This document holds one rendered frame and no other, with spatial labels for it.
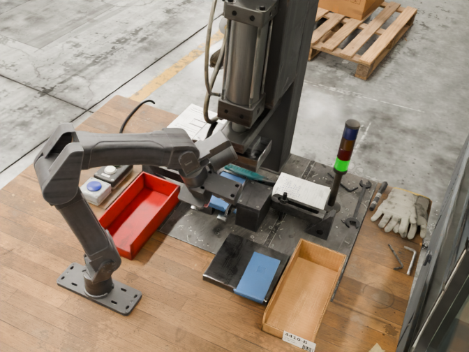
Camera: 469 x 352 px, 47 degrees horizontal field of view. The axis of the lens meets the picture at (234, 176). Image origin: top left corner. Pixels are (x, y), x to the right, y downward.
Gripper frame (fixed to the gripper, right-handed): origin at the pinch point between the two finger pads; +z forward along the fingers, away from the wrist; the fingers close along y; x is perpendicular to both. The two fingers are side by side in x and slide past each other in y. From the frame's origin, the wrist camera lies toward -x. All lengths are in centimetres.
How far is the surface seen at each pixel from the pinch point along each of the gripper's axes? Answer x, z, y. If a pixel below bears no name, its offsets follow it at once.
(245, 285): -16.9, 6.0, -15.1
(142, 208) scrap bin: 19.3, 14.0, -5.9
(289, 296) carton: -27.2, 9.2, -12.9
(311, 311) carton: -33.4, 8.4, -14.1
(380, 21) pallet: 10, 247, 257
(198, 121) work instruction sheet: 26, 36, 33
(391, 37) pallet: -5, 235, 236
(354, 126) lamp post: -27.0, 0.6, 31.7
